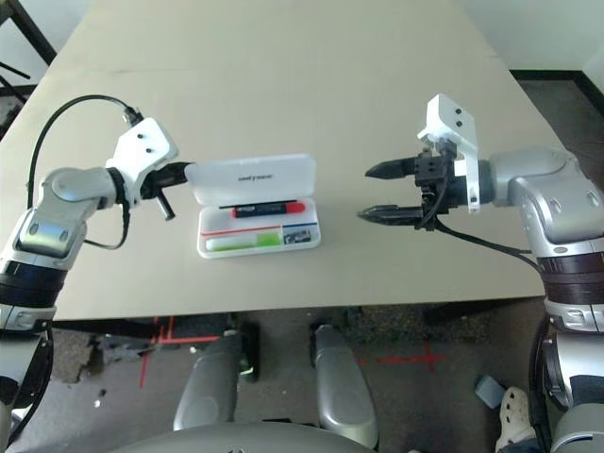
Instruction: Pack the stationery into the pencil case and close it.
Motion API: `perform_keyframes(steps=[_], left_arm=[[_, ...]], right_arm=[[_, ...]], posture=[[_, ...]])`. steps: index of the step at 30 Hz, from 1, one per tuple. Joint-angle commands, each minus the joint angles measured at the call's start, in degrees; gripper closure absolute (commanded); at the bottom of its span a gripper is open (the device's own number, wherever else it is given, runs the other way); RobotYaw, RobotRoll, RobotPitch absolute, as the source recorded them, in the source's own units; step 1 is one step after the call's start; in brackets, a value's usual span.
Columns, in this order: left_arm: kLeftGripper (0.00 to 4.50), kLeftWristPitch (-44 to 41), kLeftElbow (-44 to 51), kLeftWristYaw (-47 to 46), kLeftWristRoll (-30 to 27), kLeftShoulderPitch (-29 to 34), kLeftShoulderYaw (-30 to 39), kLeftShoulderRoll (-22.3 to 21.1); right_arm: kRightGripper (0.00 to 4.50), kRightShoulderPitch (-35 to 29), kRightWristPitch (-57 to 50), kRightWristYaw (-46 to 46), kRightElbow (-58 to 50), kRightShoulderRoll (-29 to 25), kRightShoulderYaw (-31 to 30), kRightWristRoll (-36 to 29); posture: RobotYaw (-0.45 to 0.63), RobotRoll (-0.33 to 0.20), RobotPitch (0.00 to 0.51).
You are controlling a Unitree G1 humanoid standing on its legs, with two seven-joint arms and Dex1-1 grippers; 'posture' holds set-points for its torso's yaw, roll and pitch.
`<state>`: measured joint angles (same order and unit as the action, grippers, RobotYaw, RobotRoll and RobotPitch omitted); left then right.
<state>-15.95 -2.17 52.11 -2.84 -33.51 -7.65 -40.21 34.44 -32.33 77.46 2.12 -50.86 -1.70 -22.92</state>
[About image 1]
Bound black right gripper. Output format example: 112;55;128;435
356;150;466;232

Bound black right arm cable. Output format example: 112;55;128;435
419;186;556;453

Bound white plastic pencil case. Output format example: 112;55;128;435
183;153;324;260

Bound black tripod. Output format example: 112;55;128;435
0;59;34;103

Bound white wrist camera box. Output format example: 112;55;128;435
104;117;179;209
416;92;482;216

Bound black framed side table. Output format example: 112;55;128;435
0;0;60;65

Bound silver robot leg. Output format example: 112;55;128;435
310;324;378;447
172;329;246;433

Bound silver left robot leg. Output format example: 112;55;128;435
172;329;246;433

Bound red floor tape lines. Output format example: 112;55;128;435
139;315;218;391

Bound silver right robot leg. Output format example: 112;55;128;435
310;324;378;447

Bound green capped white highlighter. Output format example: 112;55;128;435
204;231;280;250

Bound grey rectangular floor block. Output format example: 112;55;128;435
474;375;506;410

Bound red and black marker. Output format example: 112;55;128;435
230;200;306;219

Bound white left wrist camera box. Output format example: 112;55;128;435
104;117;179;209

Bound blue jeans leg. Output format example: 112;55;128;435
495;436;544;453

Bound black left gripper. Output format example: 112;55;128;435
141;161;197;222

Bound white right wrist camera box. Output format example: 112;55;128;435
416;92;482;216

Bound grey robot torso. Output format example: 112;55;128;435
106;422;374;453

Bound white perforated clog shoe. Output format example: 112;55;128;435
495;385;537;447

